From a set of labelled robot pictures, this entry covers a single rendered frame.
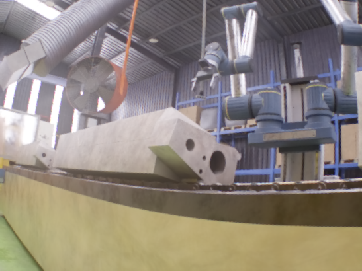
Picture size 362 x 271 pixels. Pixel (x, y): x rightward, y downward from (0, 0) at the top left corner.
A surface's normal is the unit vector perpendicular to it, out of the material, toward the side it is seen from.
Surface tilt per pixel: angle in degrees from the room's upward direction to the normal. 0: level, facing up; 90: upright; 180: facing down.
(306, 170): 90
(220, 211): 90
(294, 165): 90
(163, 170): 90
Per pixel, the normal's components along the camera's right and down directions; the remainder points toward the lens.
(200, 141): 0.68, -0.10
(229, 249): -0.73, -0.19
